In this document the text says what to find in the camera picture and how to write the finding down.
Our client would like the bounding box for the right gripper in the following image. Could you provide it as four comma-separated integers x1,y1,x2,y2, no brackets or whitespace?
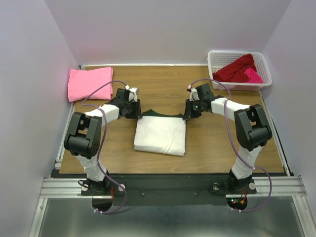
182,98,204,120

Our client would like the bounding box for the white and green t-shirt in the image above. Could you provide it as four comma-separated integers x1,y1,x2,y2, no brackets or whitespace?
134,110,186,157

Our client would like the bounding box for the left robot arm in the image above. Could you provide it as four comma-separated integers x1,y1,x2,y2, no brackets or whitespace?
64,87,142,196

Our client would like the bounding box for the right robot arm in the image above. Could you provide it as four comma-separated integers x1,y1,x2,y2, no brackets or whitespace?
183,84,272,193

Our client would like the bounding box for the white plastic basket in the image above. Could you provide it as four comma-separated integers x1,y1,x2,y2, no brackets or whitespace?
207,50,272,91

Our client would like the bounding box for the dark red t-shirt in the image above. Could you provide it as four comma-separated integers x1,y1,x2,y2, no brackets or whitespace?
212,54,257,83

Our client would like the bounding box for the folded pink t-shirt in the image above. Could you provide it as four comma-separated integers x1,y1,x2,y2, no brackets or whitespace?
68,67,113,102

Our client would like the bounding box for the magenta t-shirt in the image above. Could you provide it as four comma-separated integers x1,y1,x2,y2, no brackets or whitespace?
244,68,263,84

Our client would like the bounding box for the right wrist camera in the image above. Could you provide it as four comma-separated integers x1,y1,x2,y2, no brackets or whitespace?
187,84,199,101

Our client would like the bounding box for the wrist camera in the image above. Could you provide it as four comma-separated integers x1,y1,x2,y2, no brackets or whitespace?
187,84,199,101
125,85,139,102

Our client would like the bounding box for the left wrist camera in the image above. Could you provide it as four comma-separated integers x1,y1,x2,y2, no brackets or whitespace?
125,85,139,102

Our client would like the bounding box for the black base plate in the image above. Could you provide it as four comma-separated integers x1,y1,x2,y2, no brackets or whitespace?
78,174,257,210

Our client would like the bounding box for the aluminium frame rail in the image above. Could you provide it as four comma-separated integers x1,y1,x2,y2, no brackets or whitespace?
39,176,307,198

